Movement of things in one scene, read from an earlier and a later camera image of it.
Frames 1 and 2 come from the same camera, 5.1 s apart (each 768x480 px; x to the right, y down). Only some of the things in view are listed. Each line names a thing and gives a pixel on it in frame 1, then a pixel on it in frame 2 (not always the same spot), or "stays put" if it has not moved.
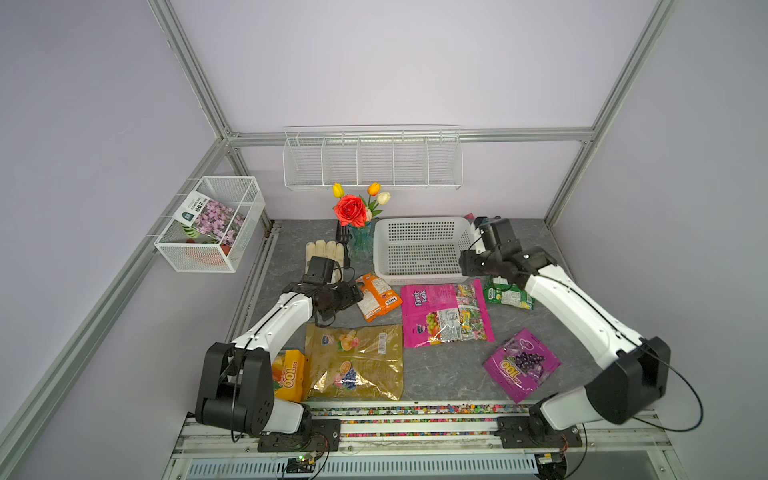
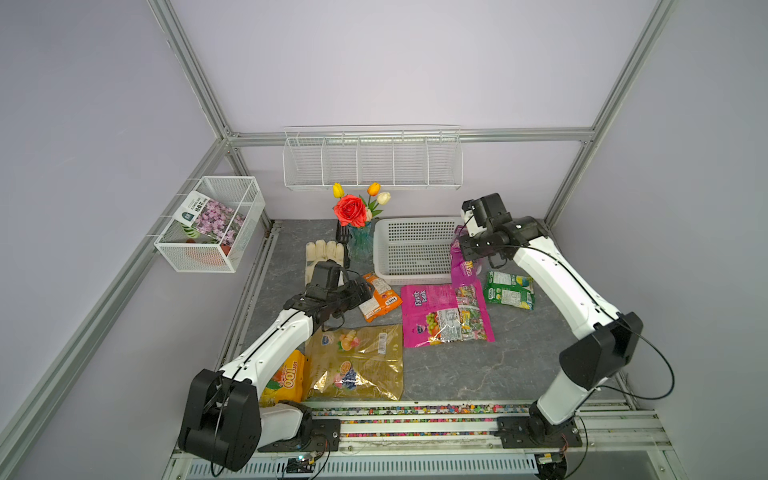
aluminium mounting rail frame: [427, 441] stays put
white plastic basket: [420, 250] stays put
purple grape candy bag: [523, 366] -> [463, 272]
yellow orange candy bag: [288, 369] stays put
